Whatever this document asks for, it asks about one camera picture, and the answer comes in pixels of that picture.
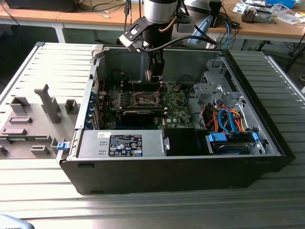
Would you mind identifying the blue box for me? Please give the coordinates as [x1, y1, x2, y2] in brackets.
[265, 0, 296, 8]

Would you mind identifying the grey metal drive cage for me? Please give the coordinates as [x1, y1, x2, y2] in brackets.
[192, 58, 242, 107]

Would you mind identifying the wooden desk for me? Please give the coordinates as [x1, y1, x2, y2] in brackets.
[207, 0, 305, 45]
[0, 0, 146, 43]

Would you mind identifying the black upright box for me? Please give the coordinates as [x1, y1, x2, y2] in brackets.
[209, 0, 223, 28]

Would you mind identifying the blue flat data wire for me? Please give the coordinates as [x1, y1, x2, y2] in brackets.
[218, 108, 235, 134]

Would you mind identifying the green motherboard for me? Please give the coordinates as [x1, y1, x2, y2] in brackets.
[99, 82, 193, 131]

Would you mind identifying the flat black box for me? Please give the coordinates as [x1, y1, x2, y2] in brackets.
[4, 0, 77, 13]

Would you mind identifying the thick black camera cable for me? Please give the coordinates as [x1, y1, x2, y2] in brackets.
[140, 35, 218, 52]

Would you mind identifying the orange wire bundle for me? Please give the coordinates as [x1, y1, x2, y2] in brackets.
[204, 107, 246, 132]

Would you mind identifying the metal socket cover frame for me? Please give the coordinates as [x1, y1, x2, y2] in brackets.
[155, 81, 170, 101]

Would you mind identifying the hard disk in blue carrier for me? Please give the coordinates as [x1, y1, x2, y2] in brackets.
[205, 132, 260, 156]

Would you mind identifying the brown cable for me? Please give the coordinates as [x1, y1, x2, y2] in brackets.
[158, 16, 178, 33]

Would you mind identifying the silver black-faced wrist camera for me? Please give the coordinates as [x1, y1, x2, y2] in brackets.
[119, 22, 149, 52]

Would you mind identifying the black open PC case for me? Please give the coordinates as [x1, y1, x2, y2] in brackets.
[56, 45, 296, 196]

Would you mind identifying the grey rounded device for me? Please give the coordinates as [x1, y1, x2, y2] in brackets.
[0, 214, 33, 229]

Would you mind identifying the grey power supply unit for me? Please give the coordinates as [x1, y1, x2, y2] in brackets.
[77, 130, 166, 158]

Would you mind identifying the CPU socket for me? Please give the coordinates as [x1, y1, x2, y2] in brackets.
[133, 90, 159, 106]

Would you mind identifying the small grey wrist camera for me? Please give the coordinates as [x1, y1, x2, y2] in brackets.
[175, 21, 195, 34]

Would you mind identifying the grey parts rack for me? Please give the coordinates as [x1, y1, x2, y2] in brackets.
[0, 83, 83, 159]

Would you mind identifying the thin metal locking lever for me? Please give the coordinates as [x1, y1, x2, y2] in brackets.
[128, 75, 138, 96]

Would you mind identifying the metal heat sink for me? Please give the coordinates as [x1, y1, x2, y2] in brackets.
[241, 6, 274, 24]

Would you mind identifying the black graphics card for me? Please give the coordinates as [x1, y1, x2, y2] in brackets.
[121, 109, 156, 127]

